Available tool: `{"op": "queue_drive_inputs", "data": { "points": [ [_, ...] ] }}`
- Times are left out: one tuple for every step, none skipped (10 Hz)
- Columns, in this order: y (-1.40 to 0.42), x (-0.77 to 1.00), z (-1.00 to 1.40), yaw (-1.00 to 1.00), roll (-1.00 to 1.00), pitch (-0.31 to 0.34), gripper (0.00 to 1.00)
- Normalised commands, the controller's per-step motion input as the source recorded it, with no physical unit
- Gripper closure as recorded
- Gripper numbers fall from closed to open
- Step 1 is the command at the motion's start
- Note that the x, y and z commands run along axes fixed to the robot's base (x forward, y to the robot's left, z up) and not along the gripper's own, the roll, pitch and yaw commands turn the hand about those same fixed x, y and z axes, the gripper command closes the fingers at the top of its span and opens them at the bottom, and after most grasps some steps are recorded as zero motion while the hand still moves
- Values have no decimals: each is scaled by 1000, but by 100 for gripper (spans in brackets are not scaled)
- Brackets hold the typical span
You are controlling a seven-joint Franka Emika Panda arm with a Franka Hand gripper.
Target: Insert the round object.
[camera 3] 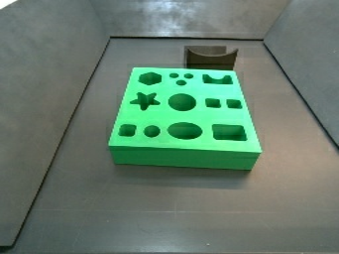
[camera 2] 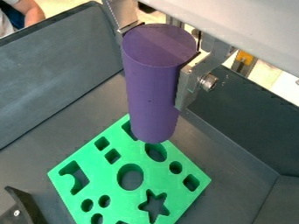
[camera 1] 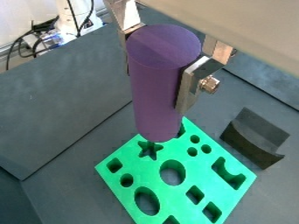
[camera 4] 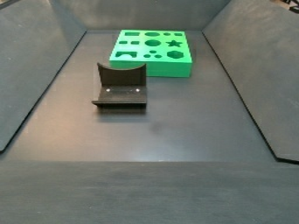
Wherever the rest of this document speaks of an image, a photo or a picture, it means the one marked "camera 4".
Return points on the black curved holder stand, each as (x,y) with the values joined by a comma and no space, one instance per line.
(123,86)

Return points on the green shape sorter block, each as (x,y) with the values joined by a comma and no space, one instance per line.
(163,50)

